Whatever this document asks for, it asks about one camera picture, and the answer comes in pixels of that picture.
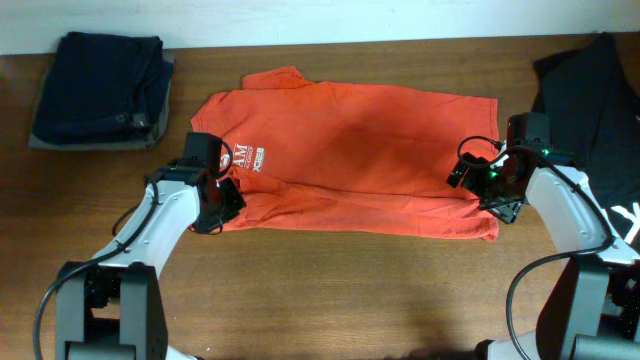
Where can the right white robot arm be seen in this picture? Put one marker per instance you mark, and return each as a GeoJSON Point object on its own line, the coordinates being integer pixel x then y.
{"type": "Point", "coordinates": [593, 309]}

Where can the folded navy blue garment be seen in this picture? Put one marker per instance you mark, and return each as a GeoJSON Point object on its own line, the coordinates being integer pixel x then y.
{"type": "Point", "coordinates": [96, 80]}

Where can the black printed t-shirt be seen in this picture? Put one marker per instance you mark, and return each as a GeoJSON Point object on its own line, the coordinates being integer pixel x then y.
{"type": "Point", "coordinates": [594, 115]}

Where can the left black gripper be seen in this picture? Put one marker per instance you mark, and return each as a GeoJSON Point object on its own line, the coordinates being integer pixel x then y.
{"type": "Point", "coordinates": [235, 202]}

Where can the folded grey garment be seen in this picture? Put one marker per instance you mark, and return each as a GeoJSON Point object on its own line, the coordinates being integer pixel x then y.
{"type": "Point", "coordinates": [134, 139]}

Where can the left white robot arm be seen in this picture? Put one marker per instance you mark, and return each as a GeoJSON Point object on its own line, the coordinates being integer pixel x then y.
{"type": "Point", "coordinates": [110, 307]}

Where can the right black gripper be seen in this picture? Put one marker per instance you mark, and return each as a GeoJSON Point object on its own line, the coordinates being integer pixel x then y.
{"type": "Point", "coordinates": [506, 209]}

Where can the red polo shirt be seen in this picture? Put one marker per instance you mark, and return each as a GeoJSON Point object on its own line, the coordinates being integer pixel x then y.
{"type": "Point", "coordinates": [330, 156]}

